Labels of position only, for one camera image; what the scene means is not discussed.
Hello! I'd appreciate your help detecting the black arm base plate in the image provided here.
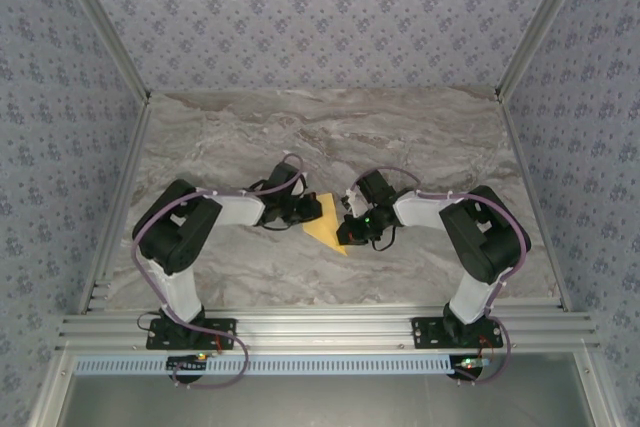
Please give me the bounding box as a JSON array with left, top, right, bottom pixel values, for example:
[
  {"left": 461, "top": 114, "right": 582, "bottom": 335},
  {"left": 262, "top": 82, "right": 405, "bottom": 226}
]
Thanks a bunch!
[
  {"left": 410, "top": 316, "right": 503, "bottom": 350},
  {"left": 145, "top": 317, "right": 237, "bottom": 351}
]

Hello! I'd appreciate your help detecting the white slotted cable duct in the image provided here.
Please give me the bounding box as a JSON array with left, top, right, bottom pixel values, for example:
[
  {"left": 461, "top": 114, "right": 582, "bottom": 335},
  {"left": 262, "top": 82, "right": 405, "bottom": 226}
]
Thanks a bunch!
[{"left": 73, "top": 354, "right": 466, "bottom": 377}]

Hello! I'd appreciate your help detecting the aluminium frame slanted strut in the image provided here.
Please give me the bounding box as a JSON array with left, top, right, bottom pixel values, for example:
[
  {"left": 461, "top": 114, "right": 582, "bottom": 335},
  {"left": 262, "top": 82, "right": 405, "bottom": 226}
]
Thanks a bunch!
[
  {"left": 29, "top": 350, "right": 76, "bottom": 427},
  {"left": 579, "top": 350, "right": 619, "bottom": 427}
]

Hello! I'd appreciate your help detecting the grey metal sheet panel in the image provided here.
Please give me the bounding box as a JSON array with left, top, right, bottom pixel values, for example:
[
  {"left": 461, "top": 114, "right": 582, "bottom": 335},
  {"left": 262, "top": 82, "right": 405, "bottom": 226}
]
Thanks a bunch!
[{"left": 64, "top": 374, "right": 596, "bottom": 427}]

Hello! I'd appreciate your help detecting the wide aluminium frame beam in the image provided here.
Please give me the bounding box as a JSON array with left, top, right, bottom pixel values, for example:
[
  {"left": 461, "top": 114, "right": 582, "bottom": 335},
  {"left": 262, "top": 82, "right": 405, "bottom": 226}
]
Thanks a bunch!
[{"left": 54, "top": 305, "right": 601, "bottom": 352}]

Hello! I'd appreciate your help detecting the small circuit board with LED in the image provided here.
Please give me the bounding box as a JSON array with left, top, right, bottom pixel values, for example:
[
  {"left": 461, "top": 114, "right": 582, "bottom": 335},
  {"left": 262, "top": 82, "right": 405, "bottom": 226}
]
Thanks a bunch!
[
  {"left": 166, "top": 353, "right": 210, "bottom": 374},
  {"left": 451, "top": 354, "right": 490, "bottom": 379}
]

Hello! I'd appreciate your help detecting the aluminium frame post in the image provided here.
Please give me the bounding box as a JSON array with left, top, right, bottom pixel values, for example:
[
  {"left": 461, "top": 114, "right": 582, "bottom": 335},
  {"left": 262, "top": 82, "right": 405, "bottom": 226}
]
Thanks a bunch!
[
  {"left": 49, "top": 0, "right": 153, "bottom": 102},
  {"left": 496, "top": 0, "right": 600, "bottom": 101}
]

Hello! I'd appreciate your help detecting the aluminium frame side rail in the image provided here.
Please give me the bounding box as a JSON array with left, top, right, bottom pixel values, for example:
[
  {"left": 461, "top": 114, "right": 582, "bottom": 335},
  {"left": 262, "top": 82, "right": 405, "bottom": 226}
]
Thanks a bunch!
[
  {"left": 498, "top": 94, "right": 575, "bottom": 313},
  {"left": 77, "top": 96, "right": 153, "bottom": 316}
]

